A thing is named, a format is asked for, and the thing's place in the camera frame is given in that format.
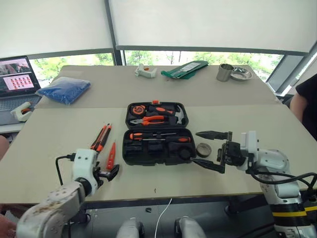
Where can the red voltage tester pen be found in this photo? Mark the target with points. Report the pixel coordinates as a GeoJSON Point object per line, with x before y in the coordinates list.
{"type": "Point", "coordinates": [111, 156]}

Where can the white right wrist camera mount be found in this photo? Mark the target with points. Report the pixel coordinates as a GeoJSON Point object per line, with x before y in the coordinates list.
{"type": "Point", "coordinates": [250, 142]}

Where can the small black floor scrap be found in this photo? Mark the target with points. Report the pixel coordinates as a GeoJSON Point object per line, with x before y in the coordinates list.
{"type": "Point", "coordinates": [148, 210]}

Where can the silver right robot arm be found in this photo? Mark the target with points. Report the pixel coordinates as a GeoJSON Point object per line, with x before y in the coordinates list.
{"type": "Point", "coordinates": [280, 178]}

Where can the blue bag of pellets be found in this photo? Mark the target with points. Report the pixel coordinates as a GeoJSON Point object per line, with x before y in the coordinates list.
{"type": "Point", "coordinates": [63, 90]}

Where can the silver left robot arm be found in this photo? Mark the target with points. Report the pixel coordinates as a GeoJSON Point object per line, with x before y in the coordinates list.
{"type": "Point", "coordinates": [54, 205]}

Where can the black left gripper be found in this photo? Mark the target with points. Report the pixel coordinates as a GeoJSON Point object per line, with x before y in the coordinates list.
{"type": "Point", "coordinates": [100, 176]}

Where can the person in black shirt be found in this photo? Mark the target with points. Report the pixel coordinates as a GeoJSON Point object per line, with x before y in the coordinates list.
{"type": "Point", "coordinates": [307, 104]}

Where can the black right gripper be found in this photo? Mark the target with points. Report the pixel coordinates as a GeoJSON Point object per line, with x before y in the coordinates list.
{"type": "Point", "coordinates": [232, 155]}

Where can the black round tape roll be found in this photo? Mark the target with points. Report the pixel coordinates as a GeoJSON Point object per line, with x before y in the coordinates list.
{"type": "Point", "coordinates": [185, 153]}

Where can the grey rounded shape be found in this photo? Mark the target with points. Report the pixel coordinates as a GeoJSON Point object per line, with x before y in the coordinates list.
{"type": "Point", "coordinates": [130, 229]}
{"type": "Point", "coordinates": [189, 228]}

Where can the round grey metal tin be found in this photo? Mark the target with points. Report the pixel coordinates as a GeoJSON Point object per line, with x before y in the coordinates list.
{"type": "Point", "coordinates": [203, 150]}

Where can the bare-skinned bystander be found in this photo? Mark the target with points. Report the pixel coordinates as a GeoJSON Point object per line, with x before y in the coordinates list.
{"type": "Point", "coordinates": [5, 226]}

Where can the black plastic tool case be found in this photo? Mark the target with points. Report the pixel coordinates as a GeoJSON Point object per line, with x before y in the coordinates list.
{"type": "Point", "coordinates": [158, 153]}

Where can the green flat packet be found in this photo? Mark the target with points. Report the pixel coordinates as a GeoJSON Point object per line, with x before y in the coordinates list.
{"type": "Point", "coordinates": [184, 70]}

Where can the white roller blind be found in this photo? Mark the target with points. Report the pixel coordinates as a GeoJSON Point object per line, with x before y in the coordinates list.
{"type": "Point", "coordinates": [210, 24]}
{"type": "Point", "coordinates": [49, 24]}

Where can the orange black utility knife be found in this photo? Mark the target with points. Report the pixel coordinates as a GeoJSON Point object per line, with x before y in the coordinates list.
{"type": "Point", "coordinates": [161, 109]}

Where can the shallow steel dish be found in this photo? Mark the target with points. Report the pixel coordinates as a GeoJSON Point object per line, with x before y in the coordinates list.
{"type": "Point", "coordinates": [241, 75]}

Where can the white glue gun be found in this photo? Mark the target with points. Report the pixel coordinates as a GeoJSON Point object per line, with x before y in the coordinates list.
{"type": "Point", "coordinates": [21, 111]}
{"type": "Point", "coordinates": [144, 72]}

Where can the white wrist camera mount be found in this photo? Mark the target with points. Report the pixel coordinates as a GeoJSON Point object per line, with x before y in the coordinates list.
{"type": "Point", "coordinates": [83, 161]}
{"type": "Point", "coordinates": [250, 142]}

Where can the black table leg base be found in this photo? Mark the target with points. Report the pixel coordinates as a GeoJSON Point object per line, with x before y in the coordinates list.
{"type": "Point", "coordinates": [235, 207]}

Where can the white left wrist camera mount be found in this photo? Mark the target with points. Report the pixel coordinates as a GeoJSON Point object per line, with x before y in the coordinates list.
{"type": "Point", "coordinates": [83, 161]}

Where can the steel claw hammer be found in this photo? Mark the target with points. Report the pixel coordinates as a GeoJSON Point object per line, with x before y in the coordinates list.
{"type": "Point", "coordinates": [180, 115]}

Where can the orange black tape measure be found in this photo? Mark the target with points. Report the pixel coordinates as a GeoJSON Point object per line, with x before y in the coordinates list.
{"type": "Point", "coordinates": [138, 109]}

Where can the steel cup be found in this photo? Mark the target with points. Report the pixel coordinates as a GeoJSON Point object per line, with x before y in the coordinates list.
{"type": "Point", "coordinates": [225, 73]}

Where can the open grey laptop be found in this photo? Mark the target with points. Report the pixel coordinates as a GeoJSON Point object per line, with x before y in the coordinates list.
{"type": "Point", "coordinates": [17, 81]}

